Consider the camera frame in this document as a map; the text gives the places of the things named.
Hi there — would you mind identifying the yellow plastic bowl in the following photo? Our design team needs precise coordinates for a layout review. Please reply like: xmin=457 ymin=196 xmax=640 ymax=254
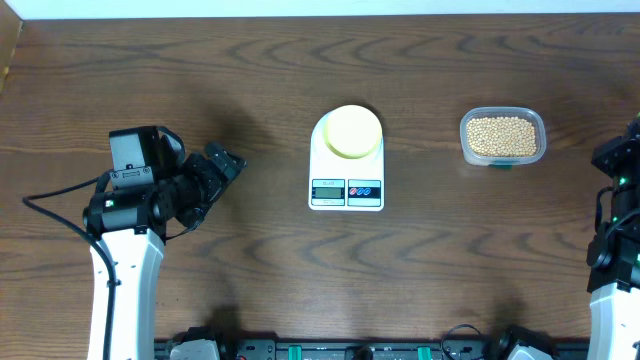
xmin=322 ymin=105 xmax=383 ymax=159

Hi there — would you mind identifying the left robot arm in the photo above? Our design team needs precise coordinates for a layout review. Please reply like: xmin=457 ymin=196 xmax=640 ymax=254
xmin=85 ymin=142 xmax=247 ymax=359

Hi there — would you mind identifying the white digital kitchen scale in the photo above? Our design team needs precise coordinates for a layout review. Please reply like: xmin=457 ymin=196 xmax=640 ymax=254
xmin=308 ymin=110 xmax=385 ymax=212

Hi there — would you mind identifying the green tape label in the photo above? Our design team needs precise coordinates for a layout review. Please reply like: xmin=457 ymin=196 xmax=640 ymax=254
xmin=489 ymin=164 xmax=513 ymax=171

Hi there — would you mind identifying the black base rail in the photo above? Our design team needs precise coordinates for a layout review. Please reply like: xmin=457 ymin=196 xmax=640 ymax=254
xmin=153 ymin=324 xmax=589 ymax=360

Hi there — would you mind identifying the clear plastic bean container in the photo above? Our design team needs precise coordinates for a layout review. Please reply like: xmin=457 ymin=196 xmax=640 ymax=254
xmin=459 ymin=106 xmax=547 ymax=166

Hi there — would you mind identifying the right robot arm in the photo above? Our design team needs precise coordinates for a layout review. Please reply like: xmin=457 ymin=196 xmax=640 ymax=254
xmin=586 ymin=119 xmax=639 ymax=360

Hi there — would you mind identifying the pile of dried soybeans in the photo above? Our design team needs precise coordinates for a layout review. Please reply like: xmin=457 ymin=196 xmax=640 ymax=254
xmin=465 ymin=117 xmax=538 ymax=157

